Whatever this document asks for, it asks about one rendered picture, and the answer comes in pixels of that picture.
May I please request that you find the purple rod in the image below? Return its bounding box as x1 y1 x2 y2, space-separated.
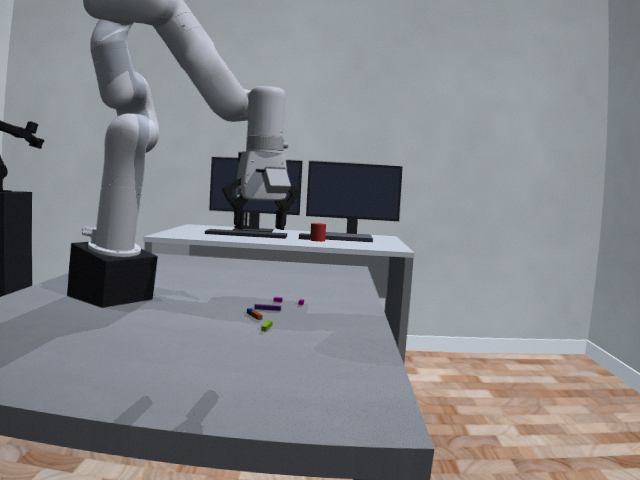
254 304 281 311

